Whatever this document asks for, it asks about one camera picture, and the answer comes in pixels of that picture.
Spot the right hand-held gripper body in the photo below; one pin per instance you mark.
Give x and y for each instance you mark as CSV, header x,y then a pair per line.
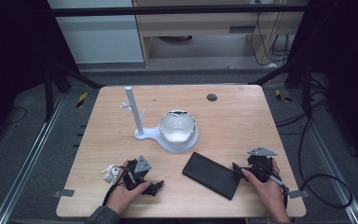
x,y
261,161

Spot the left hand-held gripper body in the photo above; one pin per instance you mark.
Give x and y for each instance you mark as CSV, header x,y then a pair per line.
x,y
143,164

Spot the black case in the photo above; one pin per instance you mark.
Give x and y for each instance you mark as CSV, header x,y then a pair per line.
x,y
211,175

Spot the person's left hand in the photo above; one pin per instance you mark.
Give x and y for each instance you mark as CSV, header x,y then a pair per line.
x,y
119,196

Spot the person's right hand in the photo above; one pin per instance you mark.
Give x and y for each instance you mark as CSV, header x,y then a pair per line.
x,y
270,196

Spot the small white crumpled item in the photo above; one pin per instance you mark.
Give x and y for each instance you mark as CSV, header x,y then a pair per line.
x,y
110,173

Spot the white stand with pole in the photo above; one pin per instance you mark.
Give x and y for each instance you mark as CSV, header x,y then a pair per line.
x,y
138,118

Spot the grey tape piece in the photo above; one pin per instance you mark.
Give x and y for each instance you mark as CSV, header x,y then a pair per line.
x,y
64,193
298,194

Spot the yellow black striped tape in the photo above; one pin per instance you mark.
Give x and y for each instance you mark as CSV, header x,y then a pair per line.
x,y
81,100
282,96

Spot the grey round table grommet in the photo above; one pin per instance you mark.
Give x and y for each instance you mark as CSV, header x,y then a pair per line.
x,y
211,97

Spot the black metal stand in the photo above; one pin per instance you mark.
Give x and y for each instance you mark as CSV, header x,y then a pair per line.
x,y
306,90
48,93

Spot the dark curtain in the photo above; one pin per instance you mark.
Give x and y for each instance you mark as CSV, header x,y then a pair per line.
x,y
348,62
12,62

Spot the white cabinet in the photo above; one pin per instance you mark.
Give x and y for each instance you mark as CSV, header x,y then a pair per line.
x,y
99,37

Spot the wooden desk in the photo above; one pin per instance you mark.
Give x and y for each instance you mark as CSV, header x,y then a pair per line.
x,y
199,23

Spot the black horizontal bar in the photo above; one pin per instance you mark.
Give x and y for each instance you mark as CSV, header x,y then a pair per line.
x,y
174,10

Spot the aluminium floor rail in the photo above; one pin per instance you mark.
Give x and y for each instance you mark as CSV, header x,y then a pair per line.
x,y
332,161
28,161

